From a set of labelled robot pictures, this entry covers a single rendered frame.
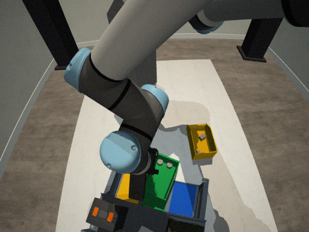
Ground dark grey case with orange latches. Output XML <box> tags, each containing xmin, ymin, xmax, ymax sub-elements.
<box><xmin>86</xmin><ymin>198</ymin><xmax>129</xmax><ymax>232</ymax></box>

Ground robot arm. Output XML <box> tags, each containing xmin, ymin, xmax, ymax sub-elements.
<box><xmin>64</xmin><ymin>0</ymin><xmax>309</xmax><ymax>201</ymax></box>

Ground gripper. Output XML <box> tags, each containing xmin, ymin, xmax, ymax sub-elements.
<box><xmin>147</xmin><ymin>147</ymin><xmax>159</xmax><ymax>175</ymax></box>

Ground dark grey metal shelf frame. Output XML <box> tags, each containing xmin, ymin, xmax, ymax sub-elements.
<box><xmin>100</xmin><ymin>170</ymin><xmax>209</xmax><ymax>232</ymax></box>

